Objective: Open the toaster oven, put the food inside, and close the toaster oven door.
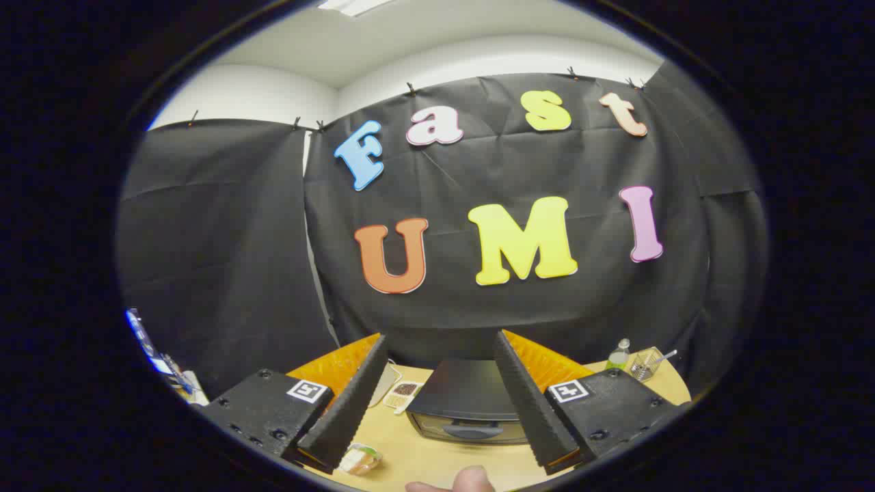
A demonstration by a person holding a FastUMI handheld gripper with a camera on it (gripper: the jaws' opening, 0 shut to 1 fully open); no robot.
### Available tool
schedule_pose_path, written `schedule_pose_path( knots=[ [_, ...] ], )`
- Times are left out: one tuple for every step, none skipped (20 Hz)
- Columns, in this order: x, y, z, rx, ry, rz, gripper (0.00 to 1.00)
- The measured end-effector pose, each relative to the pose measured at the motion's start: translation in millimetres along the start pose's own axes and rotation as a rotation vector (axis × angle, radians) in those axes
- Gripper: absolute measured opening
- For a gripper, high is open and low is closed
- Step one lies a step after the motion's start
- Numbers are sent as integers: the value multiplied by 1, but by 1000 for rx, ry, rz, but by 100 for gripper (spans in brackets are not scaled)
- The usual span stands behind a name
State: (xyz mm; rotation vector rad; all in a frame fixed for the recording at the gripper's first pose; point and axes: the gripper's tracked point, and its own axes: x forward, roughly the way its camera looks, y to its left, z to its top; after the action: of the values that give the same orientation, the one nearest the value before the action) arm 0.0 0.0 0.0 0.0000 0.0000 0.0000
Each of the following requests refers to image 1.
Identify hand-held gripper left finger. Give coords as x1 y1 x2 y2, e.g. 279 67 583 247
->
202 333 390 476

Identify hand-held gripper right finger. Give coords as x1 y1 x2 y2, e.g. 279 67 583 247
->
494 329 691 476

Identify toast sandwich with lettuce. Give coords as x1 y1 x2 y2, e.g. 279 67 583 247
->
338 443 383 476

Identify black toaster oven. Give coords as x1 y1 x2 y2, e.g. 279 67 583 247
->
407 359 530 446

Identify white pop-up toaster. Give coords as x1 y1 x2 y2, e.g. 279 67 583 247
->
369 362 404 409

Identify small white tray brown contents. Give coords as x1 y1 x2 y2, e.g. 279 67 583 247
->
385 381 425 415

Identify green label plastic bottle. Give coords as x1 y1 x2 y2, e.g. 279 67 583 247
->
605 338 631 372

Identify blue and white clutter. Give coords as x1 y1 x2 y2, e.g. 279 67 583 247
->
125 307 209 407

